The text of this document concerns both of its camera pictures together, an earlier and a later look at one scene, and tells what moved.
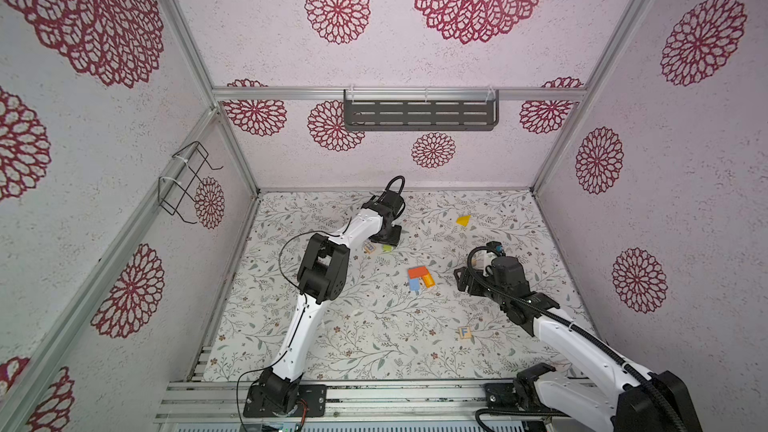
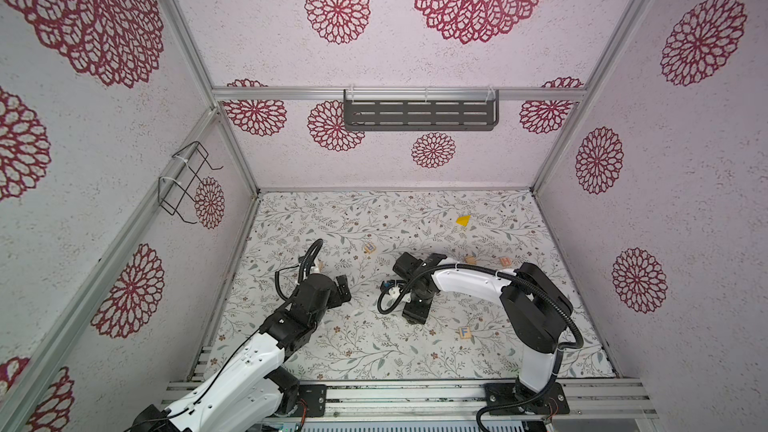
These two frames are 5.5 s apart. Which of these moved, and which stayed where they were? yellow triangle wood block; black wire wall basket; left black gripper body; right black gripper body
Moved: left black gripper body; right black gripper body
Stayed: yellow triangle wood block; black wire wall basket
